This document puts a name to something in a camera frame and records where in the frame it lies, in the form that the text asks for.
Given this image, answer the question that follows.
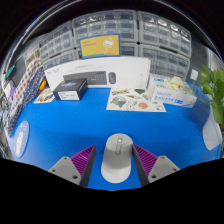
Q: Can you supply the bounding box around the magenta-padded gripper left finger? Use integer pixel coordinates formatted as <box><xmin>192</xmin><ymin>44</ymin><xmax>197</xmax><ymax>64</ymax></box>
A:
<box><xmin>48</xmin><ymin>143</ymin><xmax>98</xmax><ymax>189</ymax></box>

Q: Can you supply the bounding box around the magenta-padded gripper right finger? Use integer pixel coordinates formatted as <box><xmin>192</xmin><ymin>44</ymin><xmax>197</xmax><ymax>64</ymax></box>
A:
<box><xmin>131</xmin><ymin>143</ymin><xmax>181</xmax><ymax>187</ymax></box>

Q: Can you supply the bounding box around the light grey computer mouse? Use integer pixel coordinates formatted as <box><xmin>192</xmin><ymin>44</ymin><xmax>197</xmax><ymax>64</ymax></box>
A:
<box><xmin>100</xmin><ymin>133</ymin><xmax>134</xmax><ymax>184</ymax></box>

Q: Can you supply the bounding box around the green potted plant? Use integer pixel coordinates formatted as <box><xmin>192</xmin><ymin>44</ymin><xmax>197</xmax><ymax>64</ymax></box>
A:
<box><xmin>199</xmin><ymin>64</ymin><xmax>224</xmax><ymax>158</ymax></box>

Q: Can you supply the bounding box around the white and blue tissue box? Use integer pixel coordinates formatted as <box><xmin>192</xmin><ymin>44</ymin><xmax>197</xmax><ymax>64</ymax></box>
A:
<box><xmin>147</xmin><ymin>73</ymin><xmax>198</xmax><ymax>109</ymax></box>

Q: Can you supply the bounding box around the sticker sheet with travel pictures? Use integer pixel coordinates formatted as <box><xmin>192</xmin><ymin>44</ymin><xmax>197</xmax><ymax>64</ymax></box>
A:
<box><xmin>105</xmin><ymin>87</ymin><xmax>167</xmax><ymax>113</ymax></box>

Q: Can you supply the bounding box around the small black box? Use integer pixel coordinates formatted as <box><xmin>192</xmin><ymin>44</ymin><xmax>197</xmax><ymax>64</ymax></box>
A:
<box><xmin>52</xmin><ymin>78</ymin><xmax>89</xmax><ymax>102</ymax></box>

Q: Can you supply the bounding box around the small yellow object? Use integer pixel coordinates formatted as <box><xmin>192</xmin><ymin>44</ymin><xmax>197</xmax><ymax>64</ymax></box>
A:
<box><xmin>39</xmin><ymin>79</ymin><xmax>48</xmax><ymax>92</ymax></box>

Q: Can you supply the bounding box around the red and blue checked cloth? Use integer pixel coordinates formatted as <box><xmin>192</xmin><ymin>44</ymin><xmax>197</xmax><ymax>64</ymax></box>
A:
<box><xmin>6</xmin><ymin>59</ymin><xmax>43</xmax><ymax>116</ymax></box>

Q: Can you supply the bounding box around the long white keyboard box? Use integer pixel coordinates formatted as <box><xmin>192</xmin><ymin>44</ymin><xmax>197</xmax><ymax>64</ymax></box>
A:
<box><xmin>44</xmin><ymin>56</ymin><xmax>152</xmax><ymax>92</ymax></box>

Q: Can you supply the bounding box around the yellow and blue box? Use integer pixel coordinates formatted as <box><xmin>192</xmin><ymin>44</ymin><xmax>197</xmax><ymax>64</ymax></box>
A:
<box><xmin>79</xmin><ymin>33</ymin><xmax>122</xmax><ymax>60</ymax></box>

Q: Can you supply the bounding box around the teal wall holder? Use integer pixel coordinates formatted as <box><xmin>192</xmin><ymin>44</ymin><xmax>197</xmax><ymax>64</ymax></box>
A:
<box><xmin>5</xmin><ymin>65</ymin><xmax>16</xmax><ymax>80</ymax></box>

